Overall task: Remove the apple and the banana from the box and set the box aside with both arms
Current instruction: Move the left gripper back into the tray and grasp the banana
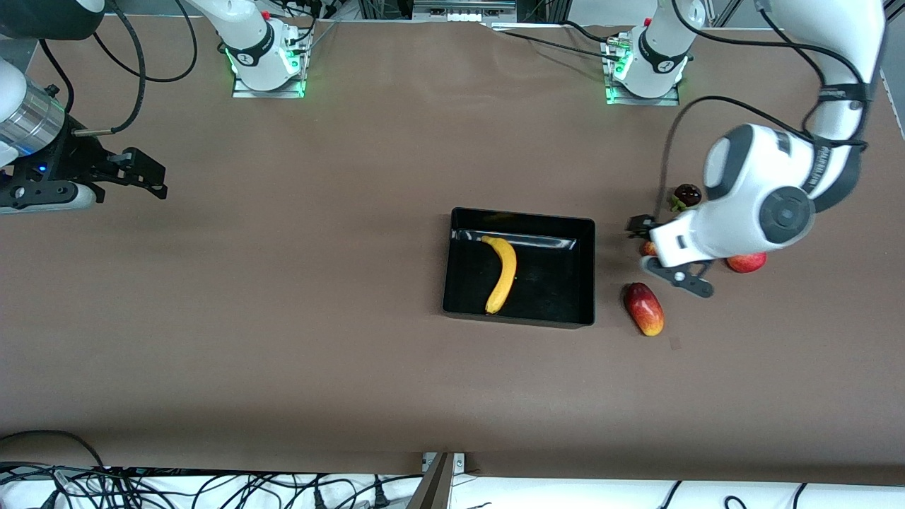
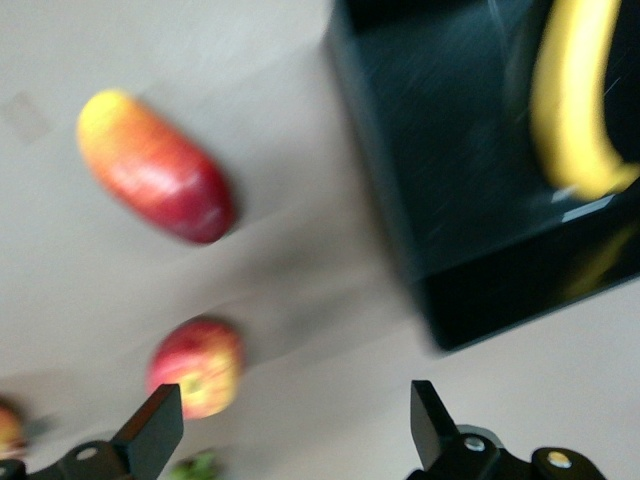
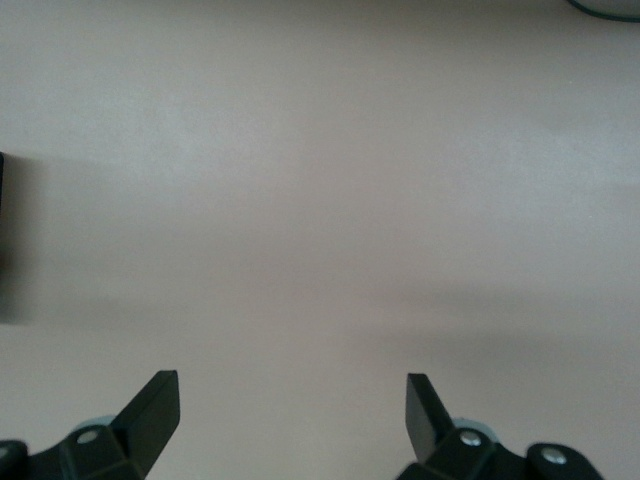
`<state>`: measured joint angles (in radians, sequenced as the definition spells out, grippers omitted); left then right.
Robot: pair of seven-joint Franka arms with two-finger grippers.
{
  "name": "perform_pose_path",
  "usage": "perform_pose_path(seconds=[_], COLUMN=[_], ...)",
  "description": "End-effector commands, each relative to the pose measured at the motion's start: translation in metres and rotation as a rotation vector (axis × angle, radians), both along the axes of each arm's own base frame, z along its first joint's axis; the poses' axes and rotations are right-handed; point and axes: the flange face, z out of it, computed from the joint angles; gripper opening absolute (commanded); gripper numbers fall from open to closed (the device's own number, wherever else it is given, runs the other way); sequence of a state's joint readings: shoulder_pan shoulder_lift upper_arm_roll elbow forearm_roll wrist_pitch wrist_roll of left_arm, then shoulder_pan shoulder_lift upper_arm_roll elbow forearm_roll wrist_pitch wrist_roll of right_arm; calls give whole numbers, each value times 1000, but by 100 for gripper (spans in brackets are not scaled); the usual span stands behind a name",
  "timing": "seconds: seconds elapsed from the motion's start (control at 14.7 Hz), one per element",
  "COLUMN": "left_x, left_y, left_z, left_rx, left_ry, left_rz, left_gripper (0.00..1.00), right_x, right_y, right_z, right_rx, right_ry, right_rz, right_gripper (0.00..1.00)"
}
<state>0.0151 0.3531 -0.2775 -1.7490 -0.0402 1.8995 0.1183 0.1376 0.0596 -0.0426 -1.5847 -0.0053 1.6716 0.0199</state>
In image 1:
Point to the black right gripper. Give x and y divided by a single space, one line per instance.
71 159

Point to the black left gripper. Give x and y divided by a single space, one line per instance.
640 225

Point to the red yellow striped apple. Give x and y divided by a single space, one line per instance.
647 249

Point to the black plastic tray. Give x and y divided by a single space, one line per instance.
544 304

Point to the yellow banana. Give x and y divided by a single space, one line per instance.
503 276

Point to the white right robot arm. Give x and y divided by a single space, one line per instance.
244 35

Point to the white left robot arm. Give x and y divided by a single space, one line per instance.
749 184

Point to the dark purple mangosteen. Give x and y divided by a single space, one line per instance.
687 194

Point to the red orange mango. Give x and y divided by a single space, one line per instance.
643 307

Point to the plain red apple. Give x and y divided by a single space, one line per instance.
748 264

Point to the brown table cover sheet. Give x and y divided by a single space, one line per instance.
353 177

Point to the grey power strip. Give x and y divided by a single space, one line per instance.
463 8

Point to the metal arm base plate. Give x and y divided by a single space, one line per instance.
244 92
636 102

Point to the small metal bracket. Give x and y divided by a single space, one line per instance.
459 463

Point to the dark grey post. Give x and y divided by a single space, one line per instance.
435 488

